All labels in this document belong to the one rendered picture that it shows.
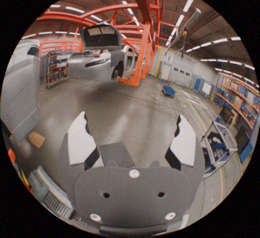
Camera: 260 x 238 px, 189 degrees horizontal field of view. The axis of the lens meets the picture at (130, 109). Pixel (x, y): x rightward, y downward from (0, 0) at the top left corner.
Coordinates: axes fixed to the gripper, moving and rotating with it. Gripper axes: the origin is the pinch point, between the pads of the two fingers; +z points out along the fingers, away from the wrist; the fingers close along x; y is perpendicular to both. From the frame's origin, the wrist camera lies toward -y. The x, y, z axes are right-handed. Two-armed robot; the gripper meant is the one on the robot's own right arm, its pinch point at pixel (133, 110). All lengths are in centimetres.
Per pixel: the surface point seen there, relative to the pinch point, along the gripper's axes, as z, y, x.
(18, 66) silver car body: 12, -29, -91
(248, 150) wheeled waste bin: -87, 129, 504
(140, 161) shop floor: 56, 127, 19
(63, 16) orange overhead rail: 194, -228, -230
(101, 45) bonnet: 290, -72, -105
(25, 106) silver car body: 16, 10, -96
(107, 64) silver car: 198, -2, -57
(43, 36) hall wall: 495, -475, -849
